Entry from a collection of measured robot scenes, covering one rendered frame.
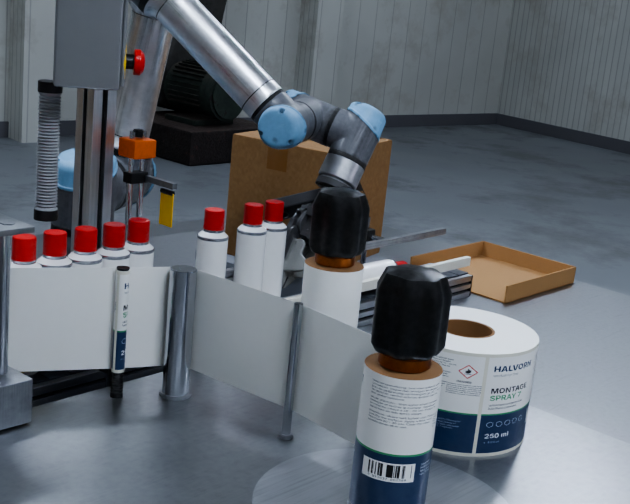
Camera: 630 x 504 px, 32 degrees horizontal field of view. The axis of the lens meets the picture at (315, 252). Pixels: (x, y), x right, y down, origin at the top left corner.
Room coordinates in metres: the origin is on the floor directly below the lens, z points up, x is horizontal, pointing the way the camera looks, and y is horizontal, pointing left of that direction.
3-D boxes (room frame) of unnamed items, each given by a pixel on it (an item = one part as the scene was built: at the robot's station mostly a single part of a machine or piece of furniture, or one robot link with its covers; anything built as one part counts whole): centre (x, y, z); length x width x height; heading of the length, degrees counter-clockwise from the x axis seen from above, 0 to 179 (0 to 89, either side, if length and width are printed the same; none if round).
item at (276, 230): (1.85, 0.08, 0.98); 0.05 x 0.05 x 0.20
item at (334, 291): (1.54, -0.03, 1.03); 0.09 x 0.09 x 0.30
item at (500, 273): (2.42, -0.41, 0.85); 0.30 x 0.26 x 0.04; 140
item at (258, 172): (2.40, 0.03, 0.99); 0.30 x 0.24 x 0.27; 151
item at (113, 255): (1.57, 0.30, 0.98); 0.05 x 0.05 x 0.20
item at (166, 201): (1.67, 0.24, 1.09); 0.03 x 0.01 x 0.06; 50
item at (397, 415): (1.14, -0.11, 1.04); 0.09 x 0.09 x 0.29
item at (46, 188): (1.60, 0.41, 1.18); 0.04 x 0.04 x 0.21
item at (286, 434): (1.33, 0.01, 0.97); 0.02 x 0.02 x 0.19
